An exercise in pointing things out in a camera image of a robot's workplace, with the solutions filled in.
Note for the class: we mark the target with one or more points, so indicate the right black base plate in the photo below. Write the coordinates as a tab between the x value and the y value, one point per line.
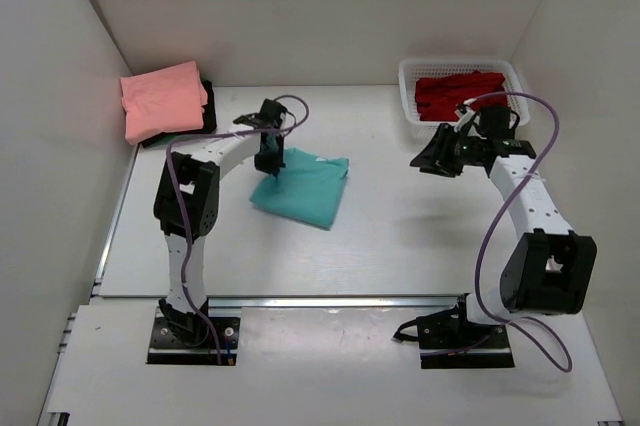
448	341

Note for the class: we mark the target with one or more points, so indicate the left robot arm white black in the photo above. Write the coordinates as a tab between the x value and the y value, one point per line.
187	207

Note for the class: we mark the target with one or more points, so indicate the pink folded t shirt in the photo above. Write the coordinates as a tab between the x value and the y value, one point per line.
168	100

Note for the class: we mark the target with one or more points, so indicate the white plastic basket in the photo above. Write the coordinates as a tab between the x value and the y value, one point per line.
412	69

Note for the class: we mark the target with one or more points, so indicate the green folded t shirt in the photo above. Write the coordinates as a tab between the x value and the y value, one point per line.
166	138

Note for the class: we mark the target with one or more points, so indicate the black folded t shirt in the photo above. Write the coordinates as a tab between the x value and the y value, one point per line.
208	116

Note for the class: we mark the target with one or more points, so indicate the aluminium rail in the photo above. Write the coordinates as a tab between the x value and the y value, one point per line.
332	302

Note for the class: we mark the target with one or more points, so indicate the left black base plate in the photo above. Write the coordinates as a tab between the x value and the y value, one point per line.
165	347

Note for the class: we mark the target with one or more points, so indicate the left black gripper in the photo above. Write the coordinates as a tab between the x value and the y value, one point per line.
270	166

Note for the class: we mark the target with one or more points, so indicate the teal t shirt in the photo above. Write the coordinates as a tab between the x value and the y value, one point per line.
308	190

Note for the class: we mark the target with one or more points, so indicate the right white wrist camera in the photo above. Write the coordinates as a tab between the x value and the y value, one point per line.
465	114

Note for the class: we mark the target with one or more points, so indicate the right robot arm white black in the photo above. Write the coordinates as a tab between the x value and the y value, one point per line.
549	271

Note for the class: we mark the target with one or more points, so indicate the red t shirt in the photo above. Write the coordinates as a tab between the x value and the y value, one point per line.
436	98

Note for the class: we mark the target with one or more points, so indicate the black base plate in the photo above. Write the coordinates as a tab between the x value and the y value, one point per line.
448	341
165	347

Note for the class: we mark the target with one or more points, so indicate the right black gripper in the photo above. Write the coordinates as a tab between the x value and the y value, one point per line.
435	158

